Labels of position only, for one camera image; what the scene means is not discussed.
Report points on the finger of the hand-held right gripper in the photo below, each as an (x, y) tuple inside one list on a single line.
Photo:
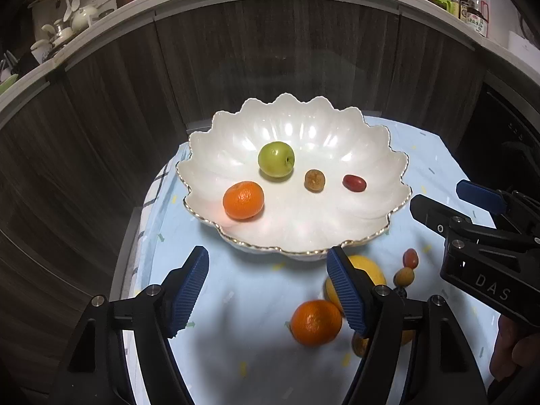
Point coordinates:
[(481, 196), (428, 213)]

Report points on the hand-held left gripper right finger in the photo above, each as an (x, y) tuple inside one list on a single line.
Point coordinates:
[(346, 291)]

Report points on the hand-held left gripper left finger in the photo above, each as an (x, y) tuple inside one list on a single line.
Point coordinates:
[(190, 291)]

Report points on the yellow lemon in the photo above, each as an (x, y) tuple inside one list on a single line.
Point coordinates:
[(369, 272)]

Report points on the orange tangerine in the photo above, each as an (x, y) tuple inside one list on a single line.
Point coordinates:
[(243, 200), (316, 322)]

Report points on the yellow mango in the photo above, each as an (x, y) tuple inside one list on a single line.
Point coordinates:
[(360, 346)]

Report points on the brown longan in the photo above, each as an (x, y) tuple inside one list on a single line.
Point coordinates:
[(314, 180), (404, 276)]

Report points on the white scalloped ceramic bowl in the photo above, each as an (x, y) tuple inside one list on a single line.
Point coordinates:
[(291, 223)]

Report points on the green apple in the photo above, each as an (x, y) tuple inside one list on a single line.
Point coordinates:
[(276, 159)]

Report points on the person's right hand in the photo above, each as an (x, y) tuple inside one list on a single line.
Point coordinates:
[(512, 346)]

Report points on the light blue patterned cloth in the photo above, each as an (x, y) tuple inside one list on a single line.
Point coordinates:
[(244, 303)]

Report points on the black built-in oven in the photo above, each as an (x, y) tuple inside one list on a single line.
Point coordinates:
[(502, 143)]

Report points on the white blue striped cloth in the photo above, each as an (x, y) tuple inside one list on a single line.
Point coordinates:
[(147, 202)]

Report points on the large dark sauce bottle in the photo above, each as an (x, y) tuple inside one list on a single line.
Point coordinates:
[(478, 14)]

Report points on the slim dark sauce bottle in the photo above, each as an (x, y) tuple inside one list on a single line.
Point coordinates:
[(465, 2)]

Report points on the dark wood counter cabinets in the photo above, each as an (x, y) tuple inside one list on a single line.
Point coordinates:
[(274, 50)]

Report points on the white ceramic cup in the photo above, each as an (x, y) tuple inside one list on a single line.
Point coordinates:
[(42, 52)]

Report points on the white round teapot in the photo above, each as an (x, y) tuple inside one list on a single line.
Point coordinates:
[(85, 17)]

